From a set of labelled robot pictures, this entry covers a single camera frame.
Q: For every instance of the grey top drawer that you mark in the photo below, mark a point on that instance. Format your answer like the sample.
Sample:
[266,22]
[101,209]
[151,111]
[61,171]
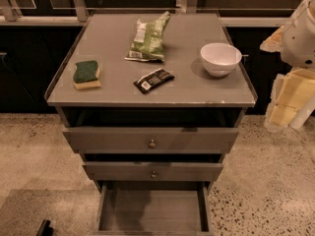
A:
[136,140]

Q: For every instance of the green yellow sponge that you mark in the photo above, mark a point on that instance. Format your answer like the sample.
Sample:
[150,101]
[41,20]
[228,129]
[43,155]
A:
[86,75]

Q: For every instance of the grey open bottom drawer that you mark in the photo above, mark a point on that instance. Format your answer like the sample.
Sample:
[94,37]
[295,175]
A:
[153,209]

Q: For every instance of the metal railing frame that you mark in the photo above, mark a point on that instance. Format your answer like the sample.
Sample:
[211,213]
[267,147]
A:
[233,13]

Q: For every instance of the grey drawer cabinet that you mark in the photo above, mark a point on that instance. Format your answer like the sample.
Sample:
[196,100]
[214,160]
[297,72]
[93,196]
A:
[193,99]

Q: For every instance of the green chip bag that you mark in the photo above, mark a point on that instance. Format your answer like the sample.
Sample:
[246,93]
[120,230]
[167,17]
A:
[147,43]

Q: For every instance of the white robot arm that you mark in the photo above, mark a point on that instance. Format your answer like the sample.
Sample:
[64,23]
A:
[311,7]

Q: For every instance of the black rxbar chocolate wrapper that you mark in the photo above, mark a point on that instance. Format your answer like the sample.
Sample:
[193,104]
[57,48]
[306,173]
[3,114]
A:
[153,80]

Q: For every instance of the black object on floor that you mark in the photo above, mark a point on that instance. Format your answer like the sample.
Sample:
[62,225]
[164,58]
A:
[44,229]

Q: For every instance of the grey middle drawer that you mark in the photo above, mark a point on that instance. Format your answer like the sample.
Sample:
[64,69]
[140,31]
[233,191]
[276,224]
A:
[141,171]

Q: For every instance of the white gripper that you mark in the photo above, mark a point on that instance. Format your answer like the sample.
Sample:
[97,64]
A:
[299,43]

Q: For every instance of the brass top drawer knob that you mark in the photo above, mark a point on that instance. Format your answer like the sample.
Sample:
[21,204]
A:
[152,144]

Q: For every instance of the white bowl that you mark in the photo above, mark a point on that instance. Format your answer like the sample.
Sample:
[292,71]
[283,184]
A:
[220,59]

